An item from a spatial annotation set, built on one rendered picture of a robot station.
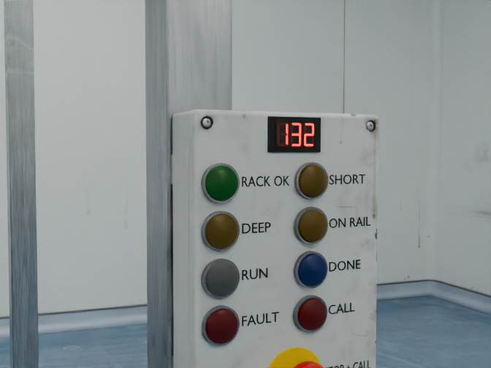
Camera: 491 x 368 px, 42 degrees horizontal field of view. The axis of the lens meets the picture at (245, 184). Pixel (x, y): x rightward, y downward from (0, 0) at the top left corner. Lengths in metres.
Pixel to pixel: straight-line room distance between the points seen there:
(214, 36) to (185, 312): 0.23
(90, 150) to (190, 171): 3.39
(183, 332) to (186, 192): 0.11
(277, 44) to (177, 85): 3.73
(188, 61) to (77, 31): 3.39
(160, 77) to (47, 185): 3.32
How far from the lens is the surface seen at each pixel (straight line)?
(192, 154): 0.48
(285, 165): 0.51
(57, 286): 3.93
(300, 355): 0.54
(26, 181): 1.62
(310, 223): 0.52
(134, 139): 3.92
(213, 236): 0.48
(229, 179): 0.48
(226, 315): 0.50
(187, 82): 0.54
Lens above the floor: 1.04
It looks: 3 degrees down
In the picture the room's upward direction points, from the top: straight up
